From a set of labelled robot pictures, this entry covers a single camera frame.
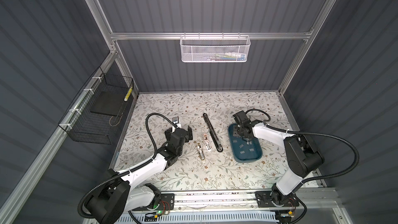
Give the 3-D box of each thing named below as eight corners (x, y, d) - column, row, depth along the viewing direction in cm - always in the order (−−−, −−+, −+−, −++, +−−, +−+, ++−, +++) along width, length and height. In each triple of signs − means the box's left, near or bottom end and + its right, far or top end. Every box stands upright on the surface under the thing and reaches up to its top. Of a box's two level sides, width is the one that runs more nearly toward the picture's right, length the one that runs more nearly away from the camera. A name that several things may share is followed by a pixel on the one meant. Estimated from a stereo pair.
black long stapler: (217, 153, 91) (217, 151, 89) (201, 115, 109) (201, 113, 107) (223, 151, 92) (223, 149, 90) (206, 114, 110) (206, 112, 108)
